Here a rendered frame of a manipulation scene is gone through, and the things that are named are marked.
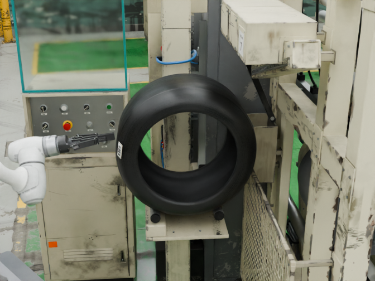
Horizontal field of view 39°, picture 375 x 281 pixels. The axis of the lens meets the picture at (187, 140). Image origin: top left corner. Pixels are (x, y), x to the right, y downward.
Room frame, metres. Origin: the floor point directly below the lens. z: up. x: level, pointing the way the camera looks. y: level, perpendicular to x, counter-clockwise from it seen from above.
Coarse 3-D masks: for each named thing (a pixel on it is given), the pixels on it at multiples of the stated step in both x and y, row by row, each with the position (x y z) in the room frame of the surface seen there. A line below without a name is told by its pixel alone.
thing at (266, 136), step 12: (252, 120) 2.53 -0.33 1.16; (264, 120) 2.53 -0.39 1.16; (264, 132) 2.34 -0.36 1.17; (276, 132) 2.35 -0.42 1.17; (264, 144) 2.34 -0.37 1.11; (276, 144) 2.35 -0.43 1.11; (264, 156) 2.34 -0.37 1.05; (264, 168) 2.34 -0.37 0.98; (252, 180) 2.34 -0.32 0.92; (264, 180) 2.34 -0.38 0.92
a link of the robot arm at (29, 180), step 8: (0, 168) 1.85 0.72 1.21; (16, 168) 1.96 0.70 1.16; (24, 168) 1.93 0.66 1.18; (32, 168) 1.95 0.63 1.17; (40, 168) 1.97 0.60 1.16; (0, 176) 1.85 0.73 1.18; (8, 176) 1.86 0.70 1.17; (16, 176) 1.88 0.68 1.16; (24, 176) 1.90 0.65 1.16; (32, 176) 1.92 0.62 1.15; (40, 176) 1.95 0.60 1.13; (8, 184) 1.87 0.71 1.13; (16, 184) 1.88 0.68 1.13; (24, 184) 1.88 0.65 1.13; (32, 184) 1.90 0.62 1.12; (40, 184) 1.92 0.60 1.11; (24, 192) 1.89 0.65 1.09; (32, 192) 1.88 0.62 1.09; (40, 192) 1.90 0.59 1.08; (24, 200) 1.88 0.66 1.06; (32, 200) 1.88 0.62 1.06; (40, 200) 1.90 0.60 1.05
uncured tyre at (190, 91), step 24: (144, 96) 2.06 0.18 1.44; (168, 96) 2.01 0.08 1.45; (192, 96) 2.00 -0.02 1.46; (216, 96) 2.03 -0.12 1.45; (120, 120) 2.15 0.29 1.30; (144, 120) 1.98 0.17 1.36; (240, 120) 2.02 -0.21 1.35; (240, 144) 2.00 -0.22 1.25; (120, 168) 2.00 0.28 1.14; (144, 168) 2.25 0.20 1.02; (216, 168) 2.28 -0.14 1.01; (240, 168) 2.00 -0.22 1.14; (144, 192) 1.97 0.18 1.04; (168, 192) 2.21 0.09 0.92; (192, 192) 2.22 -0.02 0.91; (216, 192) 2.01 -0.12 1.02
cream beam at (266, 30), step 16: (224, 0) 2.35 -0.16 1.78; (240, 0) 2.35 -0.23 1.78; (256, 0) 2.35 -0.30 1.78; (272, 0) 2.35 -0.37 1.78; (224, 16) 2.26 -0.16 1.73; (240, 16) 1.92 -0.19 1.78; (256, 16) 1.91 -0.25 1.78; (272, 16) 1.91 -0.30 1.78; (288, 16) 1.91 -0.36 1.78; (304, 16) 1.91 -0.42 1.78; (224, 32) 2.25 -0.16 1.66; (256, 32) 1.78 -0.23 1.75; (272, 32) 1.79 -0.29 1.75; (288, 32) 1.79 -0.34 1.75; (304, 32) 1.79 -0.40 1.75; (256, 48) 1.78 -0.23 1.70; (272, 48) 1.79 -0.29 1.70; (256, 64) 1.78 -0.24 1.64; (272, 64) 1.79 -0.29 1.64
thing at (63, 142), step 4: (60, 136) 2.07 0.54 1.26; (64, 136) 2.07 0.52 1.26; (60, 140) 2.05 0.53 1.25; (64, 140) 2.05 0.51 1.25; (68, 140) 2.08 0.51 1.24; (60, 144) 2.04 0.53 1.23; (64, 144) 2.04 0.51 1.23; (68, 144) 2.04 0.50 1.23; (72, 144) 2.04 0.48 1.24; (60, 148) 2.04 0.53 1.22; (64, 148) 2.04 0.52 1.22; (68, 148) 2.06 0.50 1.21; (60, 152) 2.05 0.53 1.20; (64, 152) 2.05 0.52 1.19
